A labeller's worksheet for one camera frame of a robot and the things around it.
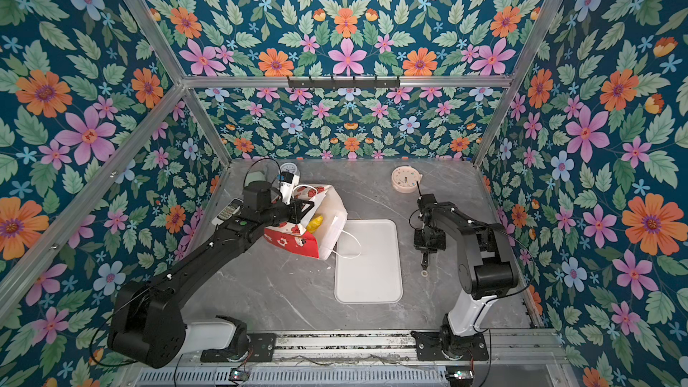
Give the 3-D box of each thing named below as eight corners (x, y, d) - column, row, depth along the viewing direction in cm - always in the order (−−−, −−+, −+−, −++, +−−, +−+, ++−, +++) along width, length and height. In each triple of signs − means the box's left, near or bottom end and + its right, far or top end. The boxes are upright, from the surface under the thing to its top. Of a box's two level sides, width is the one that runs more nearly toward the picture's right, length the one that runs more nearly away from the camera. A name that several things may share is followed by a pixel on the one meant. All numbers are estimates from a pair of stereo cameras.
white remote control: (215, 225, 103) (210, 220, 100) (238, 201, 110) (235, 196, 107) (224, 230, 101) (220, 225, 98) (247, 205, 108) (244, 200, 106)
